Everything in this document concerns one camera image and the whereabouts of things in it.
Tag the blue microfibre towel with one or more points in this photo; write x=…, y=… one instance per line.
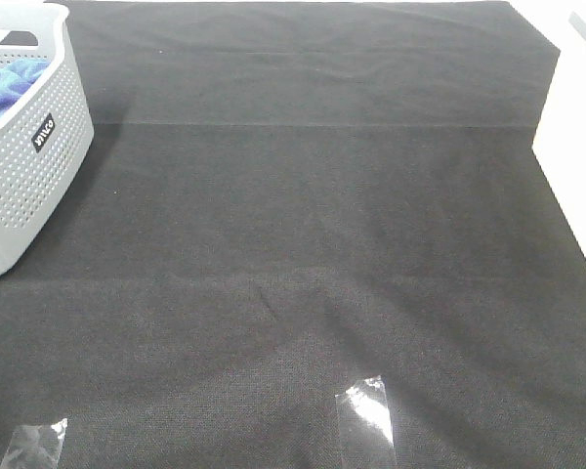
x=16, y=78

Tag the black table cloth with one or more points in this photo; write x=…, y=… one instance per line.
x=281, y=199

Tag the clear tape strip centre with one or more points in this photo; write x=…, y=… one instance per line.
x=365, y=426

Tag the clear tape strip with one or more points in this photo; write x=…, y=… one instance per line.
x=365, y=426
x=35, y=446

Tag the grey perforated plastic basket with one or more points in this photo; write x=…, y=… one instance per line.
x=46, y=133

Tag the white plastic basket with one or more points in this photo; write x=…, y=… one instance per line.
x=560, y=140

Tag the clear tape strip left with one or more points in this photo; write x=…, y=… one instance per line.
x=35, y=446

